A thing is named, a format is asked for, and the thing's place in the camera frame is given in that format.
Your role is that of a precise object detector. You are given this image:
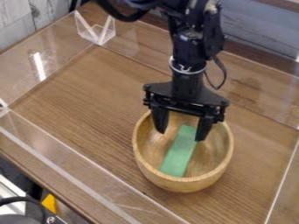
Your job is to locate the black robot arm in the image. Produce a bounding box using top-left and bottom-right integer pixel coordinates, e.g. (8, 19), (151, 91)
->
(96, 0), (230, 142)

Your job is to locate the clear acrylic tray wall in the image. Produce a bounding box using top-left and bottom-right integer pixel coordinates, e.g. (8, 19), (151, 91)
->
(0, 105), (188, 224)

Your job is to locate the green rectangular block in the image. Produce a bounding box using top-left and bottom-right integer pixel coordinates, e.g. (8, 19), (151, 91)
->
(159, 125), (198, 178)

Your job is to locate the black cable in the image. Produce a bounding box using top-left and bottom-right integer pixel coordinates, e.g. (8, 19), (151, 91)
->
(0, 195), (47, 224)

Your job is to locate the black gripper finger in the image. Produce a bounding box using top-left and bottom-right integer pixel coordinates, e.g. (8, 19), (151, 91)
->
(151, 105), (169, 134)
(195, 115), (214, 142)

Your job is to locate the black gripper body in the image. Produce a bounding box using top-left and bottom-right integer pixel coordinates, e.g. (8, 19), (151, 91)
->
(144, 73), (230, 123)

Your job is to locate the yellow label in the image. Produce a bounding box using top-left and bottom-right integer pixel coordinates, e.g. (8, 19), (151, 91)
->
(41, 194), (57, 214)

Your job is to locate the brown wooden bowl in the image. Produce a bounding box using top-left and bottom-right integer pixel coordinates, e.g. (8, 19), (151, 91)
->
(132, 113), (234, 193)

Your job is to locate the clear acrylic corner bracket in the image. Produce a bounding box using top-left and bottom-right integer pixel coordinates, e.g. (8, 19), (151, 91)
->
(73, 11), (116, 46)

